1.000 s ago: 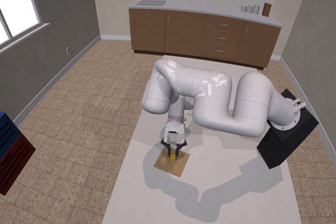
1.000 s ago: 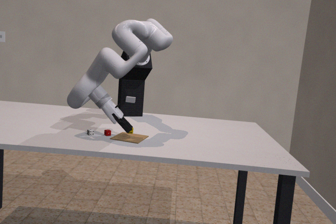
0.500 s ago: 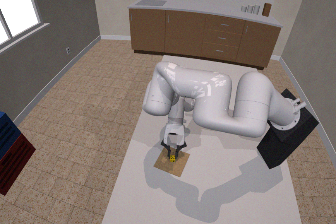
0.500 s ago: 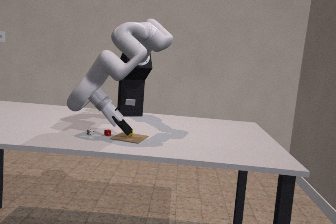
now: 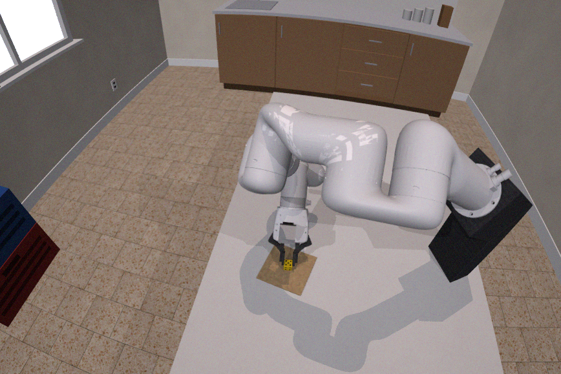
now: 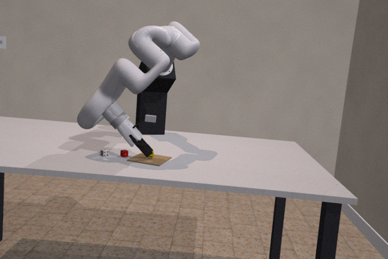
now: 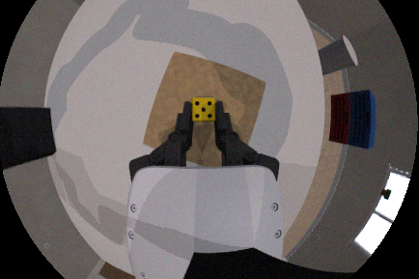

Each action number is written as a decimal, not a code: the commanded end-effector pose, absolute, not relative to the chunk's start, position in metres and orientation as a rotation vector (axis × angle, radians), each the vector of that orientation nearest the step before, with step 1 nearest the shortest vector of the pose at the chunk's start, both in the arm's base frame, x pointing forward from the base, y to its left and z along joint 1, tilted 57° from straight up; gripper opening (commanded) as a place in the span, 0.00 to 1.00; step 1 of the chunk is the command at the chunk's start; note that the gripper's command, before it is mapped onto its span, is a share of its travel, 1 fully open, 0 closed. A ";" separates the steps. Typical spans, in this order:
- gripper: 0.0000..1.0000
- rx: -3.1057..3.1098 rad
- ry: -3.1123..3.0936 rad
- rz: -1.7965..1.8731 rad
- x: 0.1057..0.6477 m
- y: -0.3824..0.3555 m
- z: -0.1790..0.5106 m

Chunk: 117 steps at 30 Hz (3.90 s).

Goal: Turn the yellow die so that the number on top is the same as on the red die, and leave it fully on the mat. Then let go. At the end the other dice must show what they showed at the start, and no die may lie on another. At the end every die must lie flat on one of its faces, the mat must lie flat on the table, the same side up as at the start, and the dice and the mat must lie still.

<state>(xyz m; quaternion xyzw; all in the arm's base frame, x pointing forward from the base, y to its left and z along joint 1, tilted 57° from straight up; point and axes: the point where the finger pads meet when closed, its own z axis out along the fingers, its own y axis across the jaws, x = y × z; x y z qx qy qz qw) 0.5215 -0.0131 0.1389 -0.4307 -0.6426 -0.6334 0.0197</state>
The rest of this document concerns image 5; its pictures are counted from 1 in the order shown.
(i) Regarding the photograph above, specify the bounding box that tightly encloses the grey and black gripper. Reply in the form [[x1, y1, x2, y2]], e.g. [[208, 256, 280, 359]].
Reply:
[[268, 206, 312, 266]]

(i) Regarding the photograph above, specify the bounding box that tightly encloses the brown mat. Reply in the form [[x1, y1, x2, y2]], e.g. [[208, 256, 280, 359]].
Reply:
[[257, 245, 317, 296]]

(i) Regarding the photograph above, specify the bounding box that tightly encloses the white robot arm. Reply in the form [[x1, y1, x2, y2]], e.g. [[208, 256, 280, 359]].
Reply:
[[238, 103, 513, 230]]

